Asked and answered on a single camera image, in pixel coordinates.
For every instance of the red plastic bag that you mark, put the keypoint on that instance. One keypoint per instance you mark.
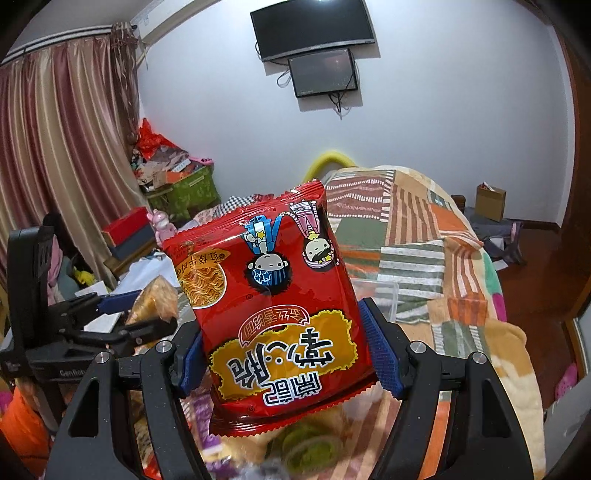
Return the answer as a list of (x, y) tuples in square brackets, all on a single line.
[(150, 138)]

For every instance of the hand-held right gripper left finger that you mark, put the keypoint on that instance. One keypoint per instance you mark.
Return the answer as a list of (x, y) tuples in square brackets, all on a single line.
[(188, 369)]

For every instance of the red instant noodle packet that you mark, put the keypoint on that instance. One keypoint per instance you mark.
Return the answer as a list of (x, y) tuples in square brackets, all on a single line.
[(277, 295)]

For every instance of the pink slippers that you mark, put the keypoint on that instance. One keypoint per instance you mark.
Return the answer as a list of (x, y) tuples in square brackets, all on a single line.
[(567, 381)]

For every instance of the pink toy figure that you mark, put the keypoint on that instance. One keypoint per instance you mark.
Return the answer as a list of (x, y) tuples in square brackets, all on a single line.
[(161, 228)]

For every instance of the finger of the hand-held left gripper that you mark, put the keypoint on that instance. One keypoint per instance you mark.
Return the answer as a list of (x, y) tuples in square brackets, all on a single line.
[(143, 330), (117, 302)]

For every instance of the grey flat box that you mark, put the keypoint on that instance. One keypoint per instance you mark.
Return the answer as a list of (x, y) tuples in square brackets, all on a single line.
[(136, 247)]

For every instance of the green snack packet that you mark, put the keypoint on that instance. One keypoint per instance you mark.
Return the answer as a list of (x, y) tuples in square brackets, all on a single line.
[(307, 445)]

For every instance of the brown cardboard box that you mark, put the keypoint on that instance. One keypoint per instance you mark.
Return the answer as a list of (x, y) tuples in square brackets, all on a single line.
[(490, 203)]

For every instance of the green fabric storage box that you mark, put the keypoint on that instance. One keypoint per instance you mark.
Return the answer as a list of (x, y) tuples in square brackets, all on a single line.
[(187, 194)]

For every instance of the red flat box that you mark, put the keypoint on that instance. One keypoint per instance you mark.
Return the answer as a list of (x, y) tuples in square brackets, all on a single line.
[(127, 226)]

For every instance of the small black wall monitor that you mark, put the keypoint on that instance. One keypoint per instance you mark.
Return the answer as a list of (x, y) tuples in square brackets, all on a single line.
[(323, 74)]

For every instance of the yellow foam tube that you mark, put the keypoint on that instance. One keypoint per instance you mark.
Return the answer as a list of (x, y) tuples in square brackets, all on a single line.
[(330, 157)]

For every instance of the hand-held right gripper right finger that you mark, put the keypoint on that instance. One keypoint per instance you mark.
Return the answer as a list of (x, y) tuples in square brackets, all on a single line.
[(382, 355)]

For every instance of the striped pink curtain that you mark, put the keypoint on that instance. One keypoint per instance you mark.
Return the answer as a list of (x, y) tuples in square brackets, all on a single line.
[(60, 152)]

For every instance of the clear plastic container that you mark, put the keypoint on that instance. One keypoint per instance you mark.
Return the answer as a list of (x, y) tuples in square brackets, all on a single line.
[(385, 295)]

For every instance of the patchwork printed blanket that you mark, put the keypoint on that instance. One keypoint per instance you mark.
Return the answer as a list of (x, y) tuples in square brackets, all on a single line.
[(429, 258)]

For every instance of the orange snack packet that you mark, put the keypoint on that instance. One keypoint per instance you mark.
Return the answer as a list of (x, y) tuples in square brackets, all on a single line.
[(154, 297)]

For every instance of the dark clothes pile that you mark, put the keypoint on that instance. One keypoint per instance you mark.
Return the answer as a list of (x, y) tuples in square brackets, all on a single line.
[(501, 237)]

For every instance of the purple snack packet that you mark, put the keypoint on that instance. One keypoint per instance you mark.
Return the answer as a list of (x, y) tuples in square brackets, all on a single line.
[(207, 422)]

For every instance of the orange cloth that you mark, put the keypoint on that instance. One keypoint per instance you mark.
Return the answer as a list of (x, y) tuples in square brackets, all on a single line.
[(23, 427)]

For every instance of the large black wall television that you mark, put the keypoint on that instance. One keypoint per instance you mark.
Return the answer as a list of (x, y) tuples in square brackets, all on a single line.
[(310, 27)]

